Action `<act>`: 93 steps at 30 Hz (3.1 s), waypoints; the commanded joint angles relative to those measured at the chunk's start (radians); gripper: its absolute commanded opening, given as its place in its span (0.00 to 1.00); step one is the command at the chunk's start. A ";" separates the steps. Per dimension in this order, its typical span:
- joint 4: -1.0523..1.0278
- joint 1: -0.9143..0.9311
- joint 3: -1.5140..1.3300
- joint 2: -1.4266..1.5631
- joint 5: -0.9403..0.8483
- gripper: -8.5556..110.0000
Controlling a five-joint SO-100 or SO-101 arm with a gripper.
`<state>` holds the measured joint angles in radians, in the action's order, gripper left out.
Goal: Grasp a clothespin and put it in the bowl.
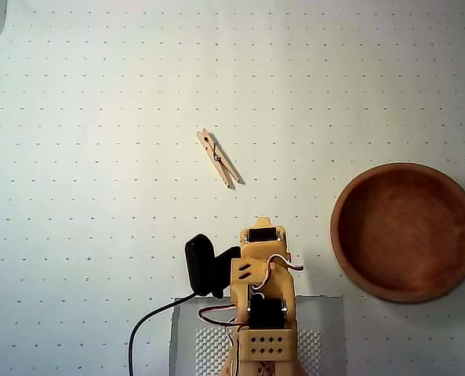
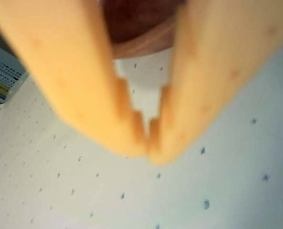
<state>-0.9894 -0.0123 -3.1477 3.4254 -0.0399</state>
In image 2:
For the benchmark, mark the white box with yellow label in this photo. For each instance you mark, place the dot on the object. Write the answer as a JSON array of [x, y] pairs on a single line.
[[0, 71]]

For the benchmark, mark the brown wooden bowl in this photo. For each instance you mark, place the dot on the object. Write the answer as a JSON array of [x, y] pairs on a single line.
[[131, 23]]

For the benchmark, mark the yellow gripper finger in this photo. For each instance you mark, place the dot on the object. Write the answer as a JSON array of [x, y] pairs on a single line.
[[215, 59], [67, 71]]

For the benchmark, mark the white dotted table mat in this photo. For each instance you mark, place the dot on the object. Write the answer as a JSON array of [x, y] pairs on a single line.
[[203, 190]]

